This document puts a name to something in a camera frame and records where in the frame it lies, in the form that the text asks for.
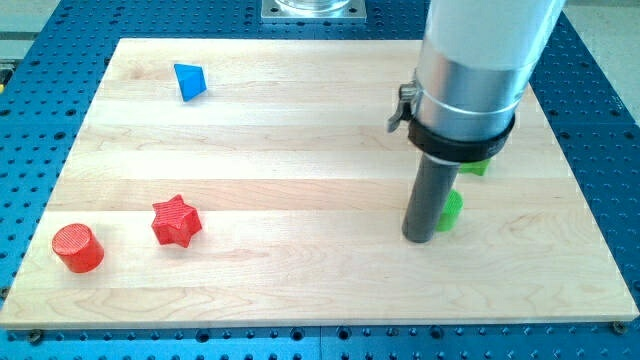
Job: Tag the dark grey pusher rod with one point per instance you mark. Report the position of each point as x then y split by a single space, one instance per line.
430 191

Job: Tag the green cylinder block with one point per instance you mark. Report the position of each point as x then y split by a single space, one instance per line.
451 211

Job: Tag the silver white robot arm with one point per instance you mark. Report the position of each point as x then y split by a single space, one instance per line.
474 65

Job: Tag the green star block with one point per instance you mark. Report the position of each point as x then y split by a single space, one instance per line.
477 168

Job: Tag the red star block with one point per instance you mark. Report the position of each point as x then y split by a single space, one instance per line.
175 222

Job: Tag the light wooden board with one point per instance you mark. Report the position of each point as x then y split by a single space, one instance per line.
301 193

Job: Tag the blue pyramid block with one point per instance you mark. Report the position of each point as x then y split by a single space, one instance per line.
191 81

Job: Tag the red cylinder block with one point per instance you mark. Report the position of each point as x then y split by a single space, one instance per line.
78 248

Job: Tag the blue perforated metal table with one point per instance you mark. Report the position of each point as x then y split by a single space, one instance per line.
51 90

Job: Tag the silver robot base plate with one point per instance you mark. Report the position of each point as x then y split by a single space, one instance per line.
281 11

